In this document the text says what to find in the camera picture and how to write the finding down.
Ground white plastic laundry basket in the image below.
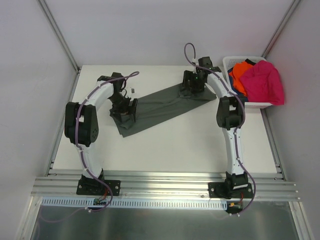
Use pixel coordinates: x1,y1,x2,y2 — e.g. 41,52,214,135
222,56,279,109

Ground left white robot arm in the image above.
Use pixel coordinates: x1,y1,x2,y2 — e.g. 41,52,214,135
64,71,140,194

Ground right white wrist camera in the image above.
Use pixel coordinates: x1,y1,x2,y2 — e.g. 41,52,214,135
191,58,199,66

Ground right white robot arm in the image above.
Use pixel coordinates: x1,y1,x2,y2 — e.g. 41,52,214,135
183,56,251,199

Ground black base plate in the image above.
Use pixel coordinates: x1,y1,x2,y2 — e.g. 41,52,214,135
208,182,254,200
76,178,121,196

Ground aluminium corner post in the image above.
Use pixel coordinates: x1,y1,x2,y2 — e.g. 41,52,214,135
36,0,81,73
261,0,303,59

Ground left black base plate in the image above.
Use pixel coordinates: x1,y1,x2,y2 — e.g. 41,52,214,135
76,178,121,196

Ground orange t shirt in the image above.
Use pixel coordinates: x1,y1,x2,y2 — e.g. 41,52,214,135
228,61,253,96

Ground aluminium mounting rail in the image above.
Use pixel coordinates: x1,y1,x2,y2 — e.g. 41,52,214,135
31,169,302,202

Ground pink t shirt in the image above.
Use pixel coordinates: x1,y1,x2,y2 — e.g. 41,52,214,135
240,60,285,106

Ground white slotted cable duct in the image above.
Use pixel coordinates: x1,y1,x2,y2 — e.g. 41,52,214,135
41,196,227,211

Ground blue t shirt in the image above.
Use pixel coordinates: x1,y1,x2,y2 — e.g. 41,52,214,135
228,75,235,89

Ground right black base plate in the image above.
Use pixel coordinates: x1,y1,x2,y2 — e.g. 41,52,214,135
208,182,254,200

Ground left aluminium corner post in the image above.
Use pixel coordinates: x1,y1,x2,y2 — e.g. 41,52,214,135
36,0,81,73

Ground right aluminium corner post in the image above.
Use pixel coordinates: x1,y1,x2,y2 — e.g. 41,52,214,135
261,0,303,59

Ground grey t shirt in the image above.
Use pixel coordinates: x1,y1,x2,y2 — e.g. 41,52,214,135
110,84,217,138

